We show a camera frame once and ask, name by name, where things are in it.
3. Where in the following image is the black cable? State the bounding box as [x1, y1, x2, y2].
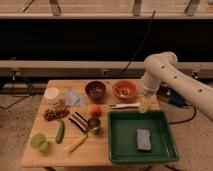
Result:
[116, 9, 157, 78]

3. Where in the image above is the orange bowl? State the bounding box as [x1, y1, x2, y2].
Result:
[112, 80, 138, 100]

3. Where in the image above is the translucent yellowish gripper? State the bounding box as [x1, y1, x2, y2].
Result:
[139, 95, 156, 113]

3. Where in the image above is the green plastic tray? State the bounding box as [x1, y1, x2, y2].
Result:
[108, 110, 179, 164]

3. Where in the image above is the green cucumber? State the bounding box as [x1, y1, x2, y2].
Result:
[55, 120, 65, 144]

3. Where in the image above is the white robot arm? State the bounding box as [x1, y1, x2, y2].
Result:
[140, 52, 213, 122]

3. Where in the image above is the dark brown bowl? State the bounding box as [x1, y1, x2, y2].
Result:
[85, 81, 106, 101]

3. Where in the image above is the bunch of red grapes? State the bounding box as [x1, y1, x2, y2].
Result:
[44, 108, 69, 121]

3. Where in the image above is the clear plastic bag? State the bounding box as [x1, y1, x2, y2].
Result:
[65, 88, 86, 107]

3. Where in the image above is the small metal cup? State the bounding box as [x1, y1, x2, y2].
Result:
[87, 117, 101, 134]

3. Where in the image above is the orange peach fruit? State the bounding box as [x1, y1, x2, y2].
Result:
[89, 104, 101, 117]

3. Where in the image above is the yellow banana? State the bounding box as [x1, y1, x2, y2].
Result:
[64, 135, 88, 153]

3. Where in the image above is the blue power box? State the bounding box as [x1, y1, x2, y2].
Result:
[169, 92, 185, 107]

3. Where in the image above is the light green plastic cup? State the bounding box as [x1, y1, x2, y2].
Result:
[30, 133, 48, 151]

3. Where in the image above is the grey blue sponge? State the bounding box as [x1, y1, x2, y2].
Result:
[137, 129, 151, 151]

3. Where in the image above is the white lidded jar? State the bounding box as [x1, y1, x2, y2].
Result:
[44, 87, 60, 105]

